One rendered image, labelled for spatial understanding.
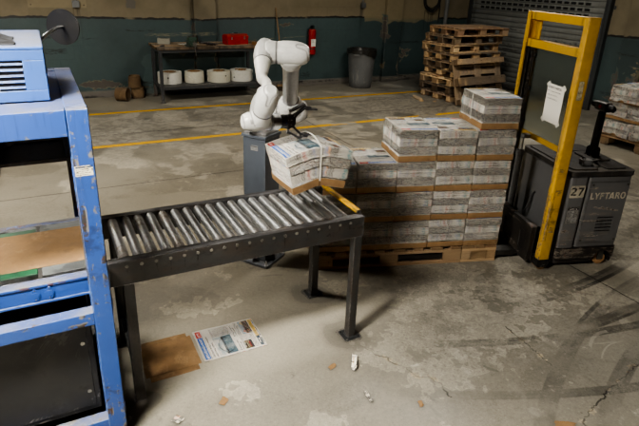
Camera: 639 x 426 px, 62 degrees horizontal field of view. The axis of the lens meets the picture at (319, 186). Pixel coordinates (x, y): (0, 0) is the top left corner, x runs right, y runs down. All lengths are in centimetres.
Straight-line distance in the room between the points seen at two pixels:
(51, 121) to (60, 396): 126
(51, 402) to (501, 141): 315
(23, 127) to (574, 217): 365
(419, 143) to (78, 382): 252
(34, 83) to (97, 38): 745
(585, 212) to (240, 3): 739
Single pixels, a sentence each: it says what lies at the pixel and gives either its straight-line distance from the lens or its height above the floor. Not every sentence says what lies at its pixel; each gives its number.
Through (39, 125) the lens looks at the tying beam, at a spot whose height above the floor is 150.
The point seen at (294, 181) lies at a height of 100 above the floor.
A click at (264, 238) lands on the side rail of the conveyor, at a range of 270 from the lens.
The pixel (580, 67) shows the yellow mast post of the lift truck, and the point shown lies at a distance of 395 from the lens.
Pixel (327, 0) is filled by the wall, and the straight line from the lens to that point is 1087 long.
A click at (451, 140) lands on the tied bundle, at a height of 99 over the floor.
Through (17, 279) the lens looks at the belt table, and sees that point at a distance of 258.
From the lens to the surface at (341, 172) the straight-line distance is 296.
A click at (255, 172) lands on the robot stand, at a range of 375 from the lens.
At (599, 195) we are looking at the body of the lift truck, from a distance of 444.
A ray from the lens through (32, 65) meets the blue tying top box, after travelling 223.
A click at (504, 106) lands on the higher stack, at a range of 396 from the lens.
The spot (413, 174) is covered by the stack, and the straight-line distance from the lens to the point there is 384.
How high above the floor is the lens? 202
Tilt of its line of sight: 21 degrees down
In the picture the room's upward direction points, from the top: 2 degrees clockwise
